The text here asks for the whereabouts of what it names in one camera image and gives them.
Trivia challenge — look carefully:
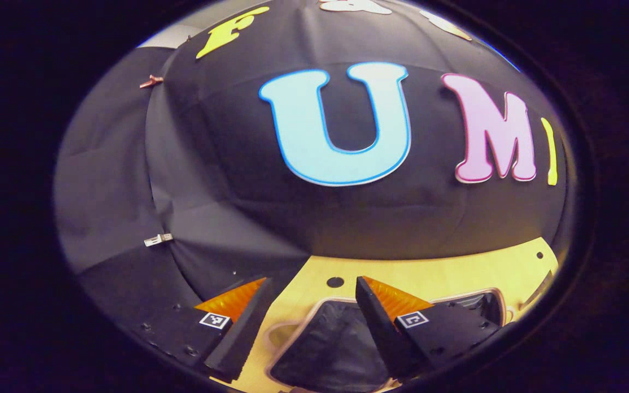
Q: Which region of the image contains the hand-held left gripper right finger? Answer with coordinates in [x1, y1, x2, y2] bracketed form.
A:
[355, 276, 505, 382]

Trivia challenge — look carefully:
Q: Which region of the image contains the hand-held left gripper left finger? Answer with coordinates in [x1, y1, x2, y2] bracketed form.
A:
[139, 277, 274, 384]

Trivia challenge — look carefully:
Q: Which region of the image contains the pink suitcase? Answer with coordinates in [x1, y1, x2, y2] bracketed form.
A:
[266, 288, 516, 393]

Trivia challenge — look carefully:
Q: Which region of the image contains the black backdrop cloth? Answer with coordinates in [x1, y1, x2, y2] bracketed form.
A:
[54, 0, 569, 328]

